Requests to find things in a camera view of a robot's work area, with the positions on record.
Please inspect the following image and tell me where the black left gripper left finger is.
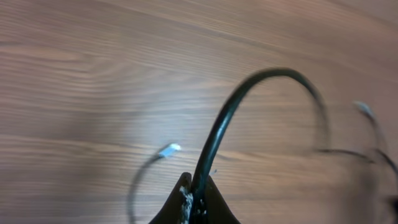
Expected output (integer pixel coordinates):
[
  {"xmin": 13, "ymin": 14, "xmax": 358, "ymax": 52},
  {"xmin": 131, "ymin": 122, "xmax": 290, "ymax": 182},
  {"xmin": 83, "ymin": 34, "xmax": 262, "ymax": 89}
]
[{"xmin": 149, "ymin": 172, "xmax": 192, "ymax": 224}]

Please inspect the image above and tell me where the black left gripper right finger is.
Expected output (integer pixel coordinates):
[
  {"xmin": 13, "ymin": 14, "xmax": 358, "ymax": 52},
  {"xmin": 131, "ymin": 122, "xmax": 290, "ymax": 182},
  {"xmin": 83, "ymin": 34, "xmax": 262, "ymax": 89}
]
[{"xmin": 198, "ymin": 176, "xmax": 240, "ymax": 224}]

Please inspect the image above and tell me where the thick black USB-A cable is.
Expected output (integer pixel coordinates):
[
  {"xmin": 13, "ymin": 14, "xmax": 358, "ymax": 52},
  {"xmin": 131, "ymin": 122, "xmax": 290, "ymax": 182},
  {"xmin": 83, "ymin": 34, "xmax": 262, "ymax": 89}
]
[{"xmin": 191, "ymin": 67, "xmax": 330, "ymax": 218}]

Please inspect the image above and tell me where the braided black USB-C cable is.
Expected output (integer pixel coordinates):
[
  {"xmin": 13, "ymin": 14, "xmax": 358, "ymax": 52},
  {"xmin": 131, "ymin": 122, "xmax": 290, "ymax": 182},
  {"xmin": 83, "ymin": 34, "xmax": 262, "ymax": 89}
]
[{"xmin": 313, "ymin": 100, "xmax": 398, "ymax": 175}]

